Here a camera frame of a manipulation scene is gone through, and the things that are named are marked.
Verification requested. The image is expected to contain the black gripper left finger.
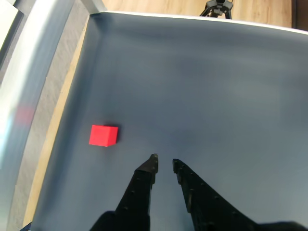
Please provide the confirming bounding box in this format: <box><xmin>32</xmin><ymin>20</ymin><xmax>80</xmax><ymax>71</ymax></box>
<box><xmin>89</xmin><ymin>154</ymin><xmax>159</xmax><ymax>231</ymax></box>

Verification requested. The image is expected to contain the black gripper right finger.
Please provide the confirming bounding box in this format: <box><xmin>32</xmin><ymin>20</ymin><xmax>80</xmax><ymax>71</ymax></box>
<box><xmin>172</xmin><ymin>158</ymin><xmax>259</xmax><ymax>231</ymax></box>

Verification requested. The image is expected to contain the red cube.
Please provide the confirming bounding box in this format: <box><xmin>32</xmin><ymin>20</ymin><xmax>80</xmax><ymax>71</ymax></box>
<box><xmin>88</xmin><ymin>124</ymin><xmax>119</xmax><ymax>147</ymax></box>

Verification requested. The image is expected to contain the grey-blue table mat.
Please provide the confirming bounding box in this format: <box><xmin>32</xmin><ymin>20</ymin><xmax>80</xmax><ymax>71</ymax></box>
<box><xmin>23</xmin><ymin>11</ymin><xmax>308</xmax><ymax>231</ymax></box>

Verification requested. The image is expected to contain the grey metal rail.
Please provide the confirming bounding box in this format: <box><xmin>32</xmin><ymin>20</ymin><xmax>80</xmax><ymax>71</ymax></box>
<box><xmin>0</xmin><ymin>0</ymin><xmax>105</xmax><ymax>231</ymax></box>

